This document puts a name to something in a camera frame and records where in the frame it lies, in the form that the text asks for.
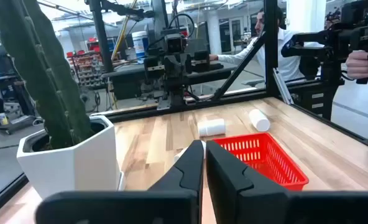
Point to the black equipment cart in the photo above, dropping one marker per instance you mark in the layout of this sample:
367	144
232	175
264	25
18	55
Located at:
0	68

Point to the silver aluminium extrusion bar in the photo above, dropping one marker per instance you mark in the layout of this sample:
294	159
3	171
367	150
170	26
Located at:
283	87

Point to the person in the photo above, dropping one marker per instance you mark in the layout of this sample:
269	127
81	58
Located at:
291	67

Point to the white bucket blue label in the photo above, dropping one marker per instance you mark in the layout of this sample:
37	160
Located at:
140	46

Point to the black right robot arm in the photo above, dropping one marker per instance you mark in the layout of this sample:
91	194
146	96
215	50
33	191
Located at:
174	90

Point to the black work table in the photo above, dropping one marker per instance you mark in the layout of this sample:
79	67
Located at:
128	73

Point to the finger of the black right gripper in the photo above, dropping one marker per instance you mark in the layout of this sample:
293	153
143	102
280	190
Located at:
171	67
185	67

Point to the black aluminium table frame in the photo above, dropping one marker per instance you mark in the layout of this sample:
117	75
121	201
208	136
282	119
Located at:
271	46

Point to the white hexagonal plant pot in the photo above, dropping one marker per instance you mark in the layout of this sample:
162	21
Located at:
78	161

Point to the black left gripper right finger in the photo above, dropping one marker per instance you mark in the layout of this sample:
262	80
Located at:
227	186

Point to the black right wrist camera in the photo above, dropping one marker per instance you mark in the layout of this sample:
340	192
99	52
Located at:
175	43

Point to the green cactus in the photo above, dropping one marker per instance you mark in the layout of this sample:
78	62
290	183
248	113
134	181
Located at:
31	62

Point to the person's hand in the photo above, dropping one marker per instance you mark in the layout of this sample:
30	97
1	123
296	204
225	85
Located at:
359	65

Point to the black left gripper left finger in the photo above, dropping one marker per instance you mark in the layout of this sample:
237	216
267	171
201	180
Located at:
184	174

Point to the rack of red bins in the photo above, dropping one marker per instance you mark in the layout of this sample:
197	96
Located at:
86	68

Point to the red plastic basket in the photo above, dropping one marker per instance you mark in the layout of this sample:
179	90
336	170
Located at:
264	155

